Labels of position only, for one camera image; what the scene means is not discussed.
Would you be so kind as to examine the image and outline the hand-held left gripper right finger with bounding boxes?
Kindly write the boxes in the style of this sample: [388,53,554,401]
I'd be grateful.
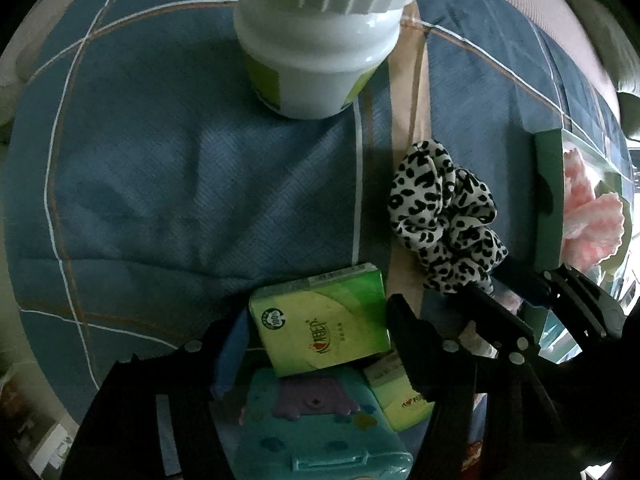
[387,294,576,480]

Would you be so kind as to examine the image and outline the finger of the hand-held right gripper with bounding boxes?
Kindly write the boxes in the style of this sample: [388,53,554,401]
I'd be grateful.
[446,284,539,367]
[492,257,552,309]

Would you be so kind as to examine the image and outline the green shallow box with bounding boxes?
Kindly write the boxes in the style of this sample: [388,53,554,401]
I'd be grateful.
[532,129,631,363]

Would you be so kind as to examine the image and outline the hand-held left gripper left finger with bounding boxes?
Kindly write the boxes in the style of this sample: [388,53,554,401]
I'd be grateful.
[60,307,251,480]

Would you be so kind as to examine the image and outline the teal cartoon case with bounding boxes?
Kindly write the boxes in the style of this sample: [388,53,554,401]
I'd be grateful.
[235,366,415,480]

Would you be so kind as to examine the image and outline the blue plaid blanket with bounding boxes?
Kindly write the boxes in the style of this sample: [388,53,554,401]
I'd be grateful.
[10,0,626,480]

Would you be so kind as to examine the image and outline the white bottle green label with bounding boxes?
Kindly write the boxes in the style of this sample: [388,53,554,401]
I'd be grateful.
[234,0,438,120]

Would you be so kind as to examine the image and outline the leopard print scrunchie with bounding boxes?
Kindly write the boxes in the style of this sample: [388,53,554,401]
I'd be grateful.
[389,140,508,295]

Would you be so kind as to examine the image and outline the grey green sofa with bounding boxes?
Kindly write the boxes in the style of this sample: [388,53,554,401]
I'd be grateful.
[545,0,640,141]

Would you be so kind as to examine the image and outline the pink white knit cloth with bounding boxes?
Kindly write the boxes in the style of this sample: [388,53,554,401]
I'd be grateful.
[562,150,603,198]
[560,192,626,271]

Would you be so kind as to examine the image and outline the green tissue packet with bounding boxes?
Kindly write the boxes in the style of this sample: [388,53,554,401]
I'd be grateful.
[249,262,392,378]
[362,352,436,433]

